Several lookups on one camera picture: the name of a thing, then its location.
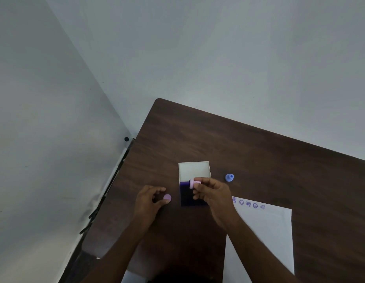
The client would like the person's left hand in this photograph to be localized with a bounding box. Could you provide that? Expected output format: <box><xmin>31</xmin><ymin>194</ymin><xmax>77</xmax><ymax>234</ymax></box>
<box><xmin>133</xmin><ymin>186</ymin><xmax>172</xmax><ymax>231</ymax></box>

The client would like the person's right hand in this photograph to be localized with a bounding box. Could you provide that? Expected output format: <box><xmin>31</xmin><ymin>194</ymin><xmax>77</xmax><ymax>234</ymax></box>
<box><xmin>193</xmin><ymin>177</ymin><xmax>242</xmax><ymax>232</ymax></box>

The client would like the person's left forearm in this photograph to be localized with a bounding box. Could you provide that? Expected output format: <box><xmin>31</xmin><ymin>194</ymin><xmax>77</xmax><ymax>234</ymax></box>
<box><xmin>81</xmin><ymin>224</ymin><xmax>150</xmax><ymax>283</ymax></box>

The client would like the person's right forearm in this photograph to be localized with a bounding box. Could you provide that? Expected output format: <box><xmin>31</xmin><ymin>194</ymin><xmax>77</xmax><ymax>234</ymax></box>
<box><xmin>227</xmin><ymin>219</ymin><xmax>302</xmax><ymax>283</ymax></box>

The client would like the open purple ink pad case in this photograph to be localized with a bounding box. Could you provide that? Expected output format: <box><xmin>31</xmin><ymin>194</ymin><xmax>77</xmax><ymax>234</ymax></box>
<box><xmin>178</xmin><ymin>161</ymin><xmax>212</xmax><ymax>207</ymax></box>

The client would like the white paper sheet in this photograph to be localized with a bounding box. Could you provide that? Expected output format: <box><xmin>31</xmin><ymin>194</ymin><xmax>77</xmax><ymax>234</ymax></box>
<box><xmin>222</xmin><ymin>196</ymin><xmax>295</xmax><ymax>283</ymax></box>

